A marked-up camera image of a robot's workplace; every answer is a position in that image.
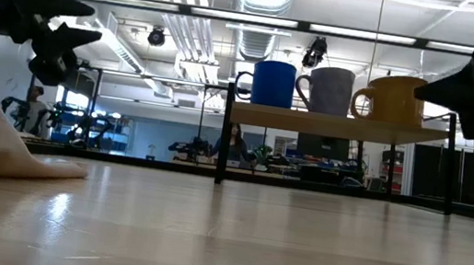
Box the medium lavender mug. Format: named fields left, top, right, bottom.
left=291, top=62, right=358, bottom=119

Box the small blue mug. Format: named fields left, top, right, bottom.
left=231, top=55, right=299, bottom=110

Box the wooden shelf with black legs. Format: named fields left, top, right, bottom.
left=213, top=80, right=467, bottom=217

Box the red storage rack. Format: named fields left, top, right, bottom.
left=377, top=147, right=407, bottom=181

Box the black ceiling spotlight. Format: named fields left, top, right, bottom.
left=145, top=24, right=169, bottom=49

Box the black monitor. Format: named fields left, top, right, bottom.
left=295, top=132, right=352, bottom=164

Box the black overhead crossbar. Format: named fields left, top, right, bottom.
left=64, top=0, right=474, bottom=58

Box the green potted plant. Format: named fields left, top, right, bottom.
left=252, top=143, right=274, bottom=167

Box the black background rig frame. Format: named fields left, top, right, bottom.
left=18, top=56, right=106, bottom=146

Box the black partition wall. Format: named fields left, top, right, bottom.
left=407, top=142, right=474, bottom=208

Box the black hanging camera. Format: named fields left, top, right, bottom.
left=299, top=33, right=330, bottom=72

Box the black aluminium table frame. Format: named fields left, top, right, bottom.
left=22, top=139, right=474, bottom=222

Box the silver ventilation duct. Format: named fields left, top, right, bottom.
left=227, top=0, right=299, bottom=67

